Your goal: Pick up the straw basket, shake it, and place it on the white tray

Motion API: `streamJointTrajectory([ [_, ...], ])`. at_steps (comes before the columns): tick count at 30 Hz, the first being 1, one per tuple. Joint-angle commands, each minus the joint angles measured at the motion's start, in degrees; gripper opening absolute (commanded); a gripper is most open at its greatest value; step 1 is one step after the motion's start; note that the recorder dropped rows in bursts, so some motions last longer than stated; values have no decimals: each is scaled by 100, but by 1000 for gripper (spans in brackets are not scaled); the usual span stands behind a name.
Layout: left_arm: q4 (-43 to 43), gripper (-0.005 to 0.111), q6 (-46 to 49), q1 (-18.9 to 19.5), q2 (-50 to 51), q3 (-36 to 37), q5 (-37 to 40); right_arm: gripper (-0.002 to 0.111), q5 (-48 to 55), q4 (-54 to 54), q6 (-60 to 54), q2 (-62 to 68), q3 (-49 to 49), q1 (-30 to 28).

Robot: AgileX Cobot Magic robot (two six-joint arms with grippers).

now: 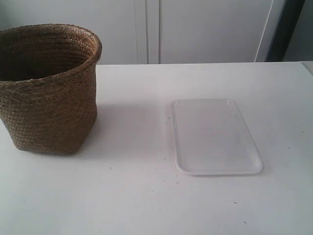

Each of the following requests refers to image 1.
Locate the brown woven wicker basket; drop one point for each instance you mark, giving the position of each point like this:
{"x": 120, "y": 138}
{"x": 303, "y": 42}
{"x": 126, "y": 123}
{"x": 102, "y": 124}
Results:
{"x": 48, "y": 86}

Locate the dark vertical door frame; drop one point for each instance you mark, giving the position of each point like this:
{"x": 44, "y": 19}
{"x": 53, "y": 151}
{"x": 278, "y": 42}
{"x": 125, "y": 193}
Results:
{"x": 284, "y": 30}

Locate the white rectangular plastic tray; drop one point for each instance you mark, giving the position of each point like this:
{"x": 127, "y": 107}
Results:
{"x": 211, "y": 138}

